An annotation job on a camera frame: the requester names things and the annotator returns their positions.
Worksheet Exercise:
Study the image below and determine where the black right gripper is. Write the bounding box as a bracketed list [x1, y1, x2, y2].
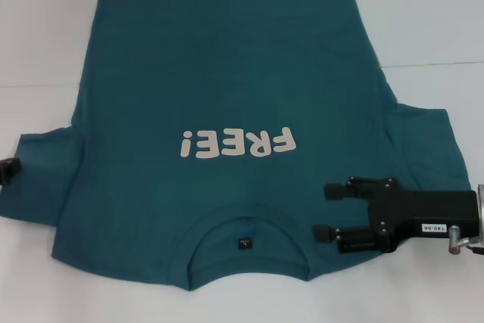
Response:
[312, 175, 480, 255]

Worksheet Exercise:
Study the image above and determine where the teal FREE print T-shirt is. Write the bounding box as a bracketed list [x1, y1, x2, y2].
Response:
[0, 0, 472, 292]

